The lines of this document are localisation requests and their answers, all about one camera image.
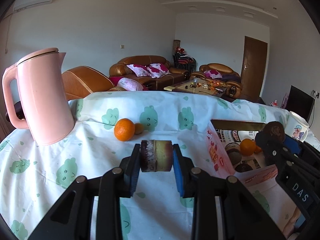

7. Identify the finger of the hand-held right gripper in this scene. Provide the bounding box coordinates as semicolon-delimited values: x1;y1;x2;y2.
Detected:
285;136;320;165
255;131;293;167

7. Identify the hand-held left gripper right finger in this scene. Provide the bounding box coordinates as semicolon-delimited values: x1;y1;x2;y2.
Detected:
172;144;285;240

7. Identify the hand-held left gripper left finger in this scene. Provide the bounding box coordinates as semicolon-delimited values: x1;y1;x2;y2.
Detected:
29;144;141;240

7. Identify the chocolate donut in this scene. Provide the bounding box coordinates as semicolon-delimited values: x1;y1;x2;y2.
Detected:
261;121;286;143

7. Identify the small round layered cake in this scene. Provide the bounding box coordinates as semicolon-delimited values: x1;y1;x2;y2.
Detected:
139;139;173;172

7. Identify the dark purple round fruit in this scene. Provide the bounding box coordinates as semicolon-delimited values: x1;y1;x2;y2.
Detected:
229;151;242;165

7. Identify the pink cardboard box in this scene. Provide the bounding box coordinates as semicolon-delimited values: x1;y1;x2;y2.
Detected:
205;119;285;188

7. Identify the white cartoon mug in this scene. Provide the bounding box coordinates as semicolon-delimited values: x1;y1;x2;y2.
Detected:
285;111;310;142

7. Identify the black television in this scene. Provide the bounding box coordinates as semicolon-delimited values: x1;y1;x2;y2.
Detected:
289;85;314;128

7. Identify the large orange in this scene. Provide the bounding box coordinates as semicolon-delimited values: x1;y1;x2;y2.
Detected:
114;118;135;142

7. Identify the white green printed tablecloth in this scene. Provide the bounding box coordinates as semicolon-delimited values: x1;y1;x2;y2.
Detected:
0;90;320;240

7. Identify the wooden coffee table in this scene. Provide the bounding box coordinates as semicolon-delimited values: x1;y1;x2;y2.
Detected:
164;79;228;97

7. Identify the brown wooden door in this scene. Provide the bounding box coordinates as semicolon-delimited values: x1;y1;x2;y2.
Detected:
242;36;268;103

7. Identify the pink white cushion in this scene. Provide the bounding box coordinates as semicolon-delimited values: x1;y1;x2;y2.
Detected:
117;77;144;92

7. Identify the small magenta floral pillow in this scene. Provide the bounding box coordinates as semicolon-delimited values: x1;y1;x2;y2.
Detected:
204;70;222;80

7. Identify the brown leather armchair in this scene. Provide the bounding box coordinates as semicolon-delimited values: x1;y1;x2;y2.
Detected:
190;63;243;99

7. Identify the white magenta floral pillow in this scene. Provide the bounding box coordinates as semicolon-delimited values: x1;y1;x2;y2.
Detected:
127;64;152;77
146;63;171;78

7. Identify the stack of dark chairs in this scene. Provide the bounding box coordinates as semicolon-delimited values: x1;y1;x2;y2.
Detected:
172;51;196;72

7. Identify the brown leather sofa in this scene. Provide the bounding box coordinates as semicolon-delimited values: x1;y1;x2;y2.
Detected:
109;55;190;90

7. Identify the pink electric kettle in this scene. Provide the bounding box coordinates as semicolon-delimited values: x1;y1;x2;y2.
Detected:
2;47;75;146

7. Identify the dark wooden furniture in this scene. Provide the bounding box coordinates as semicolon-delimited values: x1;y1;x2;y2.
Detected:
4;101;25;122

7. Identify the white wall conduit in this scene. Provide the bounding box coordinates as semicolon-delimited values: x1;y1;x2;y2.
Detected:
4;15;13;54

